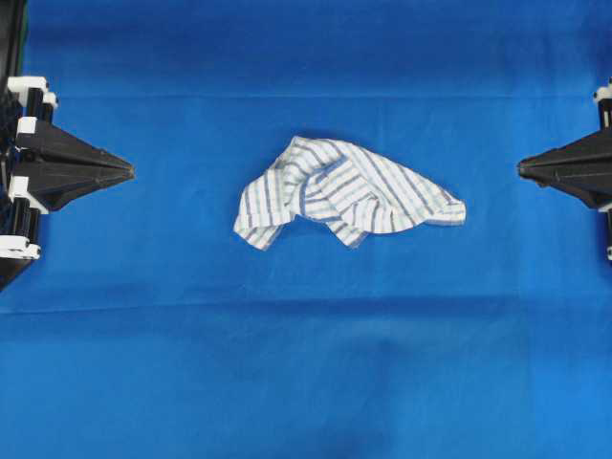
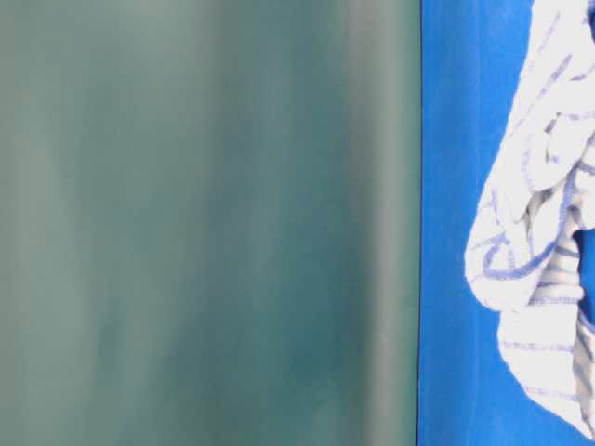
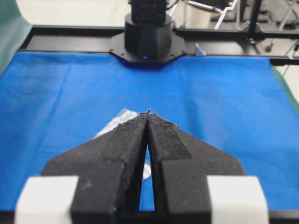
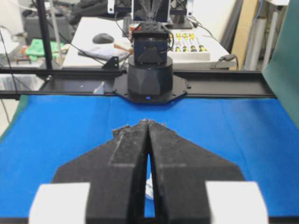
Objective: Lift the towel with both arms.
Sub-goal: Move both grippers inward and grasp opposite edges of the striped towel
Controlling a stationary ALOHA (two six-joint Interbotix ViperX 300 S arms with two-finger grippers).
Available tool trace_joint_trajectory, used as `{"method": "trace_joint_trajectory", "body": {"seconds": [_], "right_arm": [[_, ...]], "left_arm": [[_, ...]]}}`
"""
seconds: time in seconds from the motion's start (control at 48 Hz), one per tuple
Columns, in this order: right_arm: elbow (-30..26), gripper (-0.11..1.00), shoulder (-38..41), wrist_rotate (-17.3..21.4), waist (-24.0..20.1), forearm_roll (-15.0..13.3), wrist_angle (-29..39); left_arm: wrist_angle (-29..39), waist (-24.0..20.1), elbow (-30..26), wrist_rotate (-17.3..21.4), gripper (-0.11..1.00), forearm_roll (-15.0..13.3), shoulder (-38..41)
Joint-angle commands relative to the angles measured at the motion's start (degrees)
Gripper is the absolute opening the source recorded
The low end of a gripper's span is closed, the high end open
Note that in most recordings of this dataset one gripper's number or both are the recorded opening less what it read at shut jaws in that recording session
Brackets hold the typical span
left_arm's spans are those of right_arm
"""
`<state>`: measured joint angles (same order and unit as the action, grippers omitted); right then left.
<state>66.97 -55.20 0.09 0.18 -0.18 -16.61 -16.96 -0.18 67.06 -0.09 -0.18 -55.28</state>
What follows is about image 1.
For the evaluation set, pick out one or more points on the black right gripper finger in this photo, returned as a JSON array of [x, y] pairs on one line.
[[593, 148], [593, 192]]

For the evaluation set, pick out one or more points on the blue table cloth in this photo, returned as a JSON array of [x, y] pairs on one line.
[[149, 329]]

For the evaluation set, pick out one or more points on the blue striped white towel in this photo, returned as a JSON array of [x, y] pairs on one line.
[[352, 191]]

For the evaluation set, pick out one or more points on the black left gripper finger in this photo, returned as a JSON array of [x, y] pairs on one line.
[[51, 142], [50, 190]]

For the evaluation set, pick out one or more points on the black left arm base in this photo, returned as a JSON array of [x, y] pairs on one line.
[[13, 31]]

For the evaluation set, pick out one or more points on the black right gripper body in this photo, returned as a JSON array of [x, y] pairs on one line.
[[602, 97]]

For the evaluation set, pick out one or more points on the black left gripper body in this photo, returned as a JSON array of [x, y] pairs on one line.
[[31, 102]]

